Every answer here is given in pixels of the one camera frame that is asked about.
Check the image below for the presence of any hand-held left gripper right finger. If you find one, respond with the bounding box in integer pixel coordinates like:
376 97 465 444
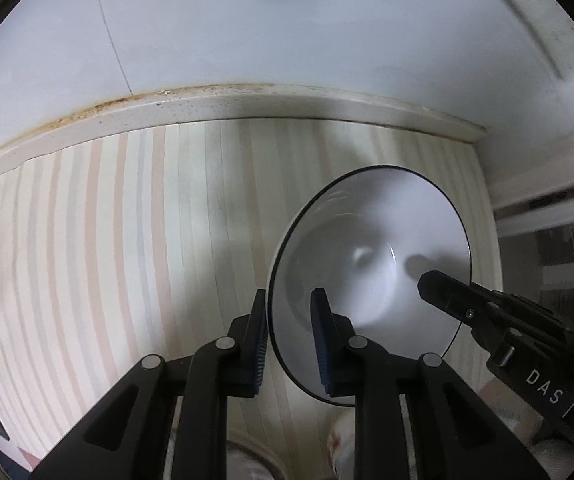
310 289 533 480

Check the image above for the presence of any white bowl with dark rim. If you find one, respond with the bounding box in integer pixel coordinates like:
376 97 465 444
266 166 471 407

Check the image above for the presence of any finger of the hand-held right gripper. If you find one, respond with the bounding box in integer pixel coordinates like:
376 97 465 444
418 270 506 334

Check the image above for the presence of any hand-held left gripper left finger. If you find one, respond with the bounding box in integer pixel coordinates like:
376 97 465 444
29 289 269 480

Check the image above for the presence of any striped tablecloth with cat print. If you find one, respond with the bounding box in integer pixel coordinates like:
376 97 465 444
0 117 505 480

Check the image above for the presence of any plain white bowl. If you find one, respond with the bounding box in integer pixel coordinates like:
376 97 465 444
226 437 288 480

